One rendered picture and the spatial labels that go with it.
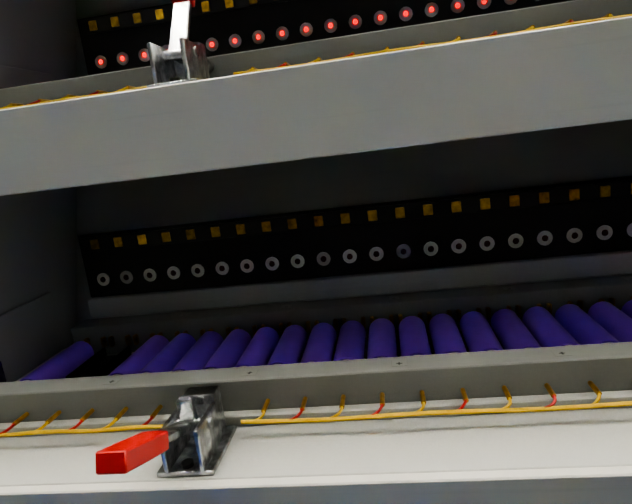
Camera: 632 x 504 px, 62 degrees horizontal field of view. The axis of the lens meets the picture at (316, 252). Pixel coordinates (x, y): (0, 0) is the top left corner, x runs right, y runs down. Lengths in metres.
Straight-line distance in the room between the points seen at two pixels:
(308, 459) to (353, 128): 0.16
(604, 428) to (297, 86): 0.22
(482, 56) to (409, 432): 0.18
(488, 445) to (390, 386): 0.06
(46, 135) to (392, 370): 0.22
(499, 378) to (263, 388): 0.12
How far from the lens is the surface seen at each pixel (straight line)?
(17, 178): 0.33
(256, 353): 0.34
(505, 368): 0.29
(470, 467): 0.25
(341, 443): 0.27
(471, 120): 0.27
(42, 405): 0.35
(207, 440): 0.27
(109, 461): 0.21
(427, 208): 0.40
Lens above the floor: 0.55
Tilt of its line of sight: 9 degrees up
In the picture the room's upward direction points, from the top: 4 degrees counter-clockwise
